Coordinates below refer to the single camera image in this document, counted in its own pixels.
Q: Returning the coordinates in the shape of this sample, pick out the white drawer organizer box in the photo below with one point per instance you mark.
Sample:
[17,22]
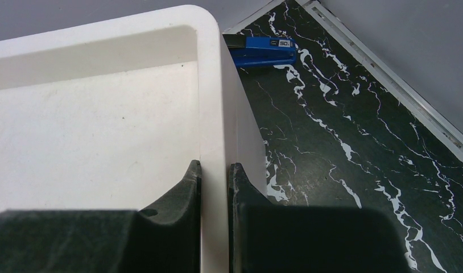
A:
[109,115]

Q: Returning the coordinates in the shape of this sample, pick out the aluminium rail frame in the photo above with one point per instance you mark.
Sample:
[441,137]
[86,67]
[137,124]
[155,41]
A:
[404,93]

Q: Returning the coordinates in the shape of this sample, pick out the blue stapler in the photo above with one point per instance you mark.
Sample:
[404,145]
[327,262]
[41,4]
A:
[247,51]

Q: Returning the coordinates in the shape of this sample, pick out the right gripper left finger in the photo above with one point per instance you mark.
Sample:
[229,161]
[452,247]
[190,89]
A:
[162,237]

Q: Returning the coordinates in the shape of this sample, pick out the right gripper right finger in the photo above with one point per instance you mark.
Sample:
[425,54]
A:
[264,237]

